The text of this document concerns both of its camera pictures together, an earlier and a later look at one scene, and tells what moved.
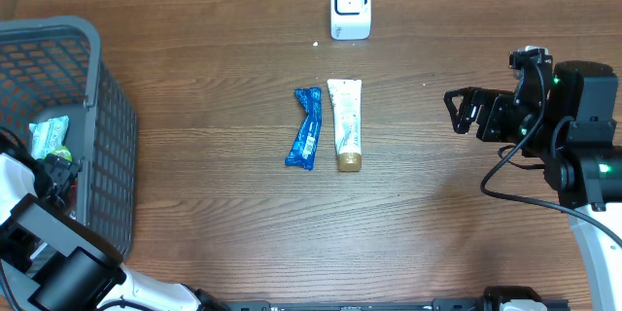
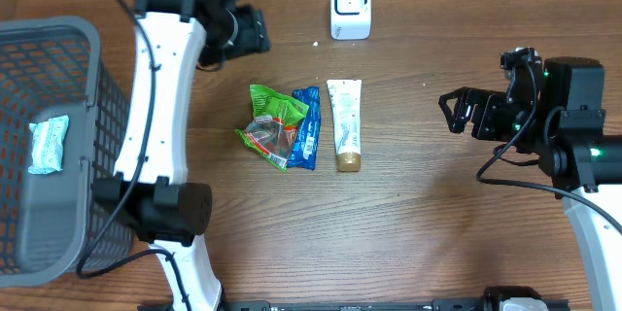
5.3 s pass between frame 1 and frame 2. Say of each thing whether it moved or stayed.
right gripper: stayed
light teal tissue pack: stayed
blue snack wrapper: stayed
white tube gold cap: stayed
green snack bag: moved
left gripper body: moved
